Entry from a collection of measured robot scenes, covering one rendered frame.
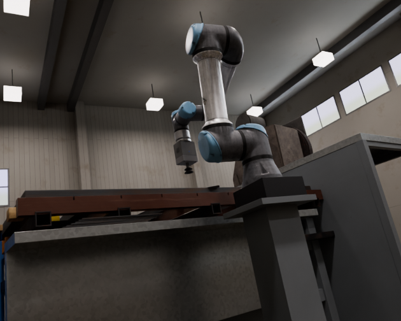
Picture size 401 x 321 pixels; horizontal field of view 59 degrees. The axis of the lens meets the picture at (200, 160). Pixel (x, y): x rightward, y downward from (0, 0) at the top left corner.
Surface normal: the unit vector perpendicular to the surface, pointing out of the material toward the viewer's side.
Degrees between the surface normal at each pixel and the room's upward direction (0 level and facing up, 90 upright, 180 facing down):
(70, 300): 90
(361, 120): 90
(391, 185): 90
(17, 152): 90
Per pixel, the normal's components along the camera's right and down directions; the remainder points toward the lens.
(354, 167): -0.81, -0.03
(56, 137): 0.46, -0.33
